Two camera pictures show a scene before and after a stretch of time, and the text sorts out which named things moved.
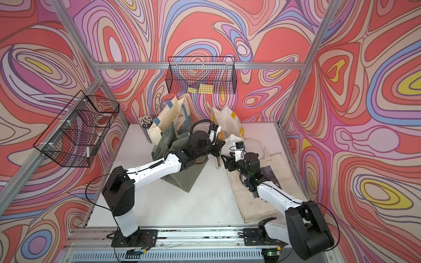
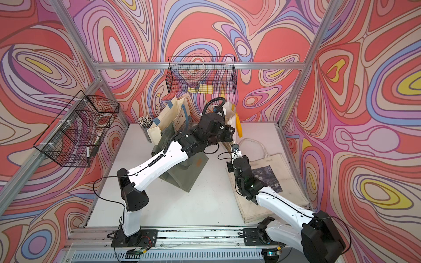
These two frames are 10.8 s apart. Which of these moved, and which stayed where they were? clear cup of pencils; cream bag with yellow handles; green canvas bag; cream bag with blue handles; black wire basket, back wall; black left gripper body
Moved: cream bag with yellow handles; black left gripper body
Stayed: black wire basket, back wall; cream bag with blue handles; green canvas bag; clear cup of pencils
